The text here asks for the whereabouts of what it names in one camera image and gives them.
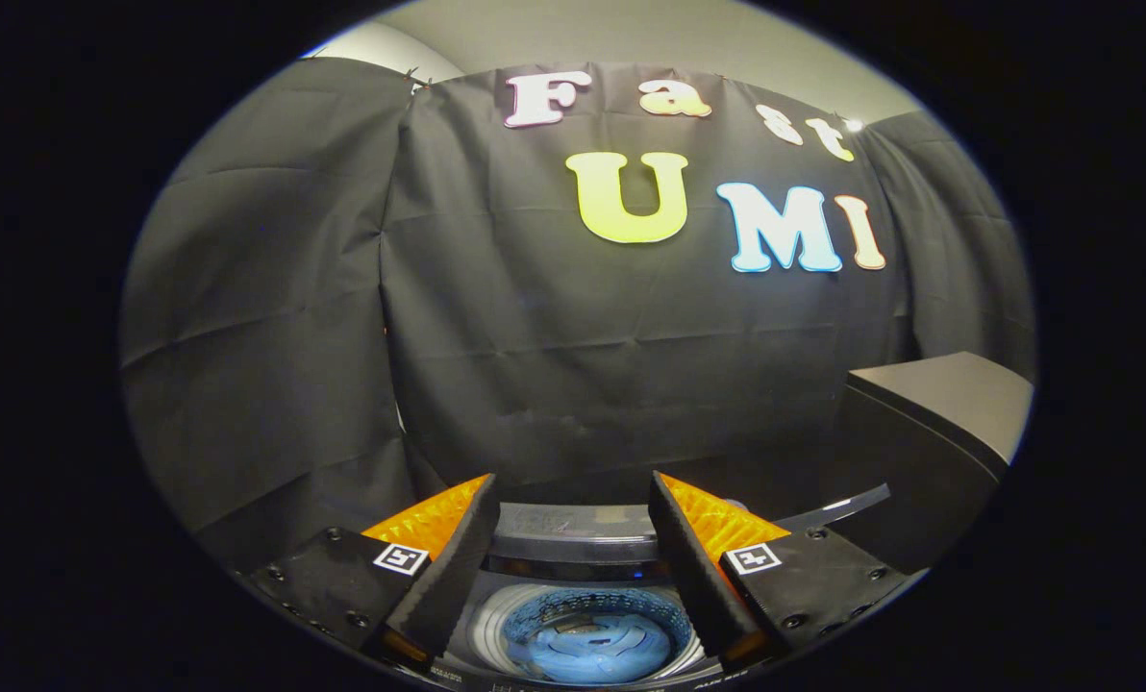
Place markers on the light blue polo shirt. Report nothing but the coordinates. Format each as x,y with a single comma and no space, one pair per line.
592,654

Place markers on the dark washing machine lid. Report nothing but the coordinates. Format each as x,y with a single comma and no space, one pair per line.
573,548

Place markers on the beige cabinet with black frame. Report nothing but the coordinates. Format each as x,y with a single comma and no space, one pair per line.
938,394

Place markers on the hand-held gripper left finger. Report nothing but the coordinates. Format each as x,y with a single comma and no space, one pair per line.
453,557

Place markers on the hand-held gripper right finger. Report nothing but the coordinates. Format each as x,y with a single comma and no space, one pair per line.
688,567

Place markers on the grey washing machine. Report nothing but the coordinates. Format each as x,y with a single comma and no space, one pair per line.
485,630

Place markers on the black backdrop cloth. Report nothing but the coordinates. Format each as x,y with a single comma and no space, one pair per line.
275,317

